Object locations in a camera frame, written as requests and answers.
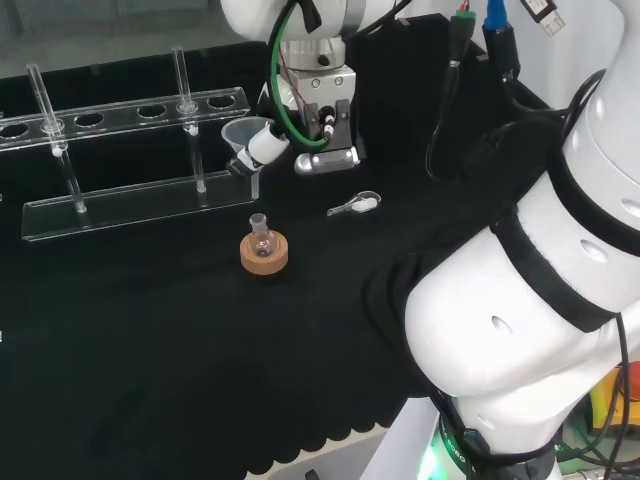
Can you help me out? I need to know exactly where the clear plastic funnel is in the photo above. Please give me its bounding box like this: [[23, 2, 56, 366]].
[[221, 117, 274, 176]]

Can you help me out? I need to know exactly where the small glass round-bottom flask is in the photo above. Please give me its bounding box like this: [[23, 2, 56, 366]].
[[248, 213, 278, 259]]

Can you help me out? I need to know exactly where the black bench cloth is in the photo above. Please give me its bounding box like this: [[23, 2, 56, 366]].
[[0, 14, 559, 476]]

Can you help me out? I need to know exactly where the black cable with blue plug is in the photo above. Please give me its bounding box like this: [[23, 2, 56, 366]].
[[480, 0, 524, 84]]

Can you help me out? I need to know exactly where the black cable with green plug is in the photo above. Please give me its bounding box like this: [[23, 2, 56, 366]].
[[424, 7, 501, 186]]

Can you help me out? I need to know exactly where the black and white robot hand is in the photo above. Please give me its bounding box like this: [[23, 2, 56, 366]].
[[227, 67, 369, 177]]

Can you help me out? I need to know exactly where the clear acrylic funnel stand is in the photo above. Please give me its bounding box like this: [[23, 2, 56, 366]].
[[0, 46, 261, 245]]

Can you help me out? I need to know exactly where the glass weighing funnel with powder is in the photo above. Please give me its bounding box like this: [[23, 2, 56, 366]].
[[326, 190, 383, 218]]

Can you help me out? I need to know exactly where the black cable with USB plug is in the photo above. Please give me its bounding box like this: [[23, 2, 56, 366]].
[[519, 0, 569, 39]]

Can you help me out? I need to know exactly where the cork ring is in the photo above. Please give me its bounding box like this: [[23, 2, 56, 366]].
[[239, 230, 291, 275]]

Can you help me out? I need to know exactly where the thin black cable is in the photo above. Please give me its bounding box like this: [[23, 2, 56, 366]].
[[607, 309, 632, 480]]

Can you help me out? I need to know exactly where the yellow stop button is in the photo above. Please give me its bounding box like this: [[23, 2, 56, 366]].
[[589, 359, 640, 434]]

